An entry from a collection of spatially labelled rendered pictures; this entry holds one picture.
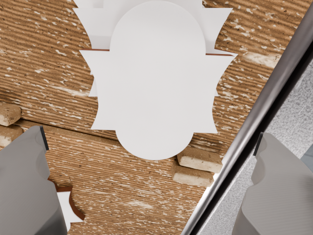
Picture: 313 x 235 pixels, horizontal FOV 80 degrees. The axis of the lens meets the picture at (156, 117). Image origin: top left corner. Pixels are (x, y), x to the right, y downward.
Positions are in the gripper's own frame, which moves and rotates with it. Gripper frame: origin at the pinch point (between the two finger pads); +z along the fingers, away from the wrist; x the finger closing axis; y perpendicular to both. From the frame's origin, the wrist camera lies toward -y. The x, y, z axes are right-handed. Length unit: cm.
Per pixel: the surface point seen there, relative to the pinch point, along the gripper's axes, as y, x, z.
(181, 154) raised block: 9.4, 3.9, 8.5
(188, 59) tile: -3.3, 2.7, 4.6
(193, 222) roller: 29.1, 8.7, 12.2
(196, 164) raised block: 10.6, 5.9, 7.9
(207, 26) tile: -5.7, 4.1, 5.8
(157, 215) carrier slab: 24.7, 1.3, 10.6
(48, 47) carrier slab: -3.0, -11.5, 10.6
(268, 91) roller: 1.7, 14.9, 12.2
